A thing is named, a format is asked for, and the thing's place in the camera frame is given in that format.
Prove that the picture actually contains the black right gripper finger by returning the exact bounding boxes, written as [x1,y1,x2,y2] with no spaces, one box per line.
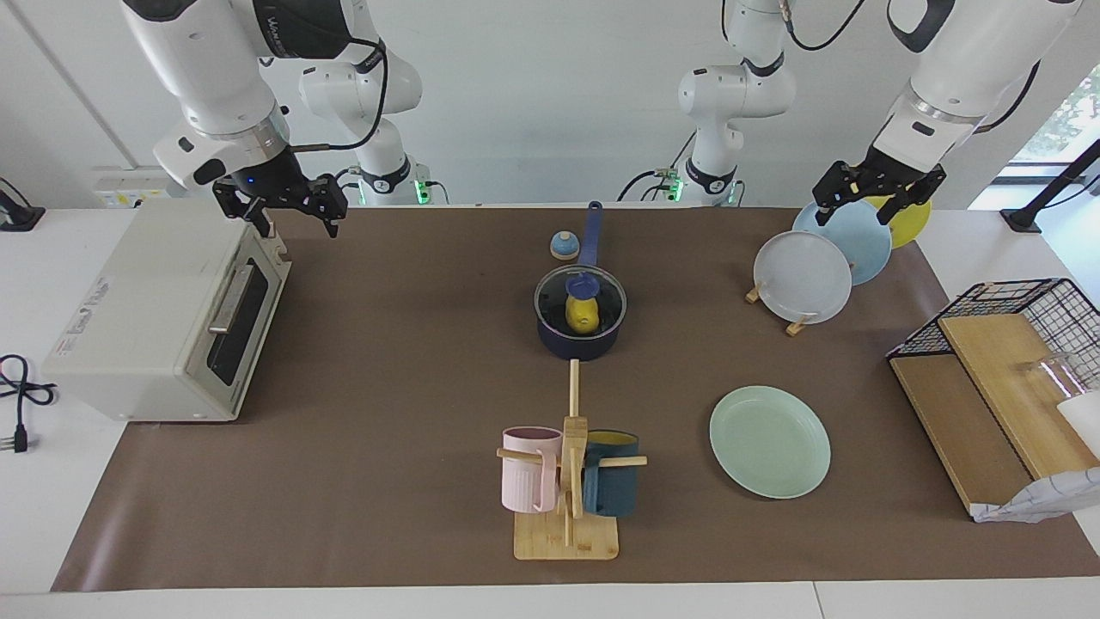
[213,181,274,238]
[308,175,349,237]

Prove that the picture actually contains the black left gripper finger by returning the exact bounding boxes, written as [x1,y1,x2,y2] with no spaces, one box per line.
[813,162,862,226]
[878,191,933,226]

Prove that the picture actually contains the glass lid blue knob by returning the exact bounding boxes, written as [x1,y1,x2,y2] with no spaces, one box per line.
[535,265,626,338]

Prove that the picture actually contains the yellow lemon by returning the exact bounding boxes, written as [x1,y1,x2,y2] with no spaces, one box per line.
[565,297,601,335]

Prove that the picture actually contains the yellow plate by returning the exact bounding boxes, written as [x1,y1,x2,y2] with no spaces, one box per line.
[862,193,931,250]

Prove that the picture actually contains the light blue plate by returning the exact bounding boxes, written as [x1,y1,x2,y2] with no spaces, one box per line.
[792,199,893,286]

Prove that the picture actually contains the grey plate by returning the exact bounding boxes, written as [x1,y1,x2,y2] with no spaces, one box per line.
[755,230,853,325]

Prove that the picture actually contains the wooden plate rack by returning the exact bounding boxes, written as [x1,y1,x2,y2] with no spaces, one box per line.
[745,275,813,336]

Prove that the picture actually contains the green plate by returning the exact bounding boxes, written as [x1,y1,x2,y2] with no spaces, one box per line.
[710,385,832,499]

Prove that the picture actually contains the white socket box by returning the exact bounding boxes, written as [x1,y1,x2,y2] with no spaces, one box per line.
[93,168,177,210]

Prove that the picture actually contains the cream toaster oven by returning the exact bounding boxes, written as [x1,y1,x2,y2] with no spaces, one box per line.
[41,199,293,422]

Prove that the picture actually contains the wooden two-tier shelf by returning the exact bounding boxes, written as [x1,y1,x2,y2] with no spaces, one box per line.
[889,312,1100,517]

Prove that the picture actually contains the black table clamp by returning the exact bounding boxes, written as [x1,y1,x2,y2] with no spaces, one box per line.
[0,176,46,233]

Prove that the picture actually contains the clear glass cup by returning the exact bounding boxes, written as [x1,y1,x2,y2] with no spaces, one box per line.
[1023,352,1091,403]

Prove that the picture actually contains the white cup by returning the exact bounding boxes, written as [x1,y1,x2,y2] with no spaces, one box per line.
[1057,391,1100,458]

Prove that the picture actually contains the dark blue saucepan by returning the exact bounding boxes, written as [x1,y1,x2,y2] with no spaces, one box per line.
[535,201,626,361]

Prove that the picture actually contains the brown table mat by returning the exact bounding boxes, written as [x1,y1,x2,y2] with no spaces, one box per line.
[52,206,1100,592]

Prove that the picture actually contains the white checked cloth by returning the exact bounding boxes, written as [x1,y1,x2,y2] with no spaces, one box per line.
[971,467,1100,524]

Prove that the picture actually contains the pink ribbed mug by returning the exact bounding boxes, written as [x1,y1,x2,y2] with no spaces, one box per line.
[502,426,564,514]

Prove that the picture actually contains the dark teal mug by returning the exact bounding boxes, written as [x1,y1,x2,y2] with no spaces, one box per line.
[583,430,640,518]

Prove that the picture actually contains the wooden mug rack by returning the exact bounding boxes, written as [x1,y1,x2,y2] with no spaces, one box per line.
[497,359,648,561]

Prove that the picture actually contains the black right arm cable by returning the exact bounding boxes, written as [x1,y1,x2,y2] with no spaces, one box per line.
[288,36,388,154]

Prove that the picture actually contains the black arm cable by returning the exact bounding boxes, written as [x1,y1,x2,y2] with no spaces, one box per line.
[778,0,1042,138]
[288,36,388,154]

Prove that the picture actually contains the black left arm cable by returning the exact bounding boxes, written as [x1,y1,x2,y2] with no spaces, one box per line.
[778,0,1042,138]

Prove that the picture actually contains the black wire basket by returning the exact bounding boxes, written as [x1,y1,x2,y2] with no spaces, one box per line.
[887,278,1100,392]

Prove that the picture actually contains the black power cord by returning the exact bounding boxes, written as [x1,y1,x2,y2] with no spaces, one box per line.
[0,354,58,455]

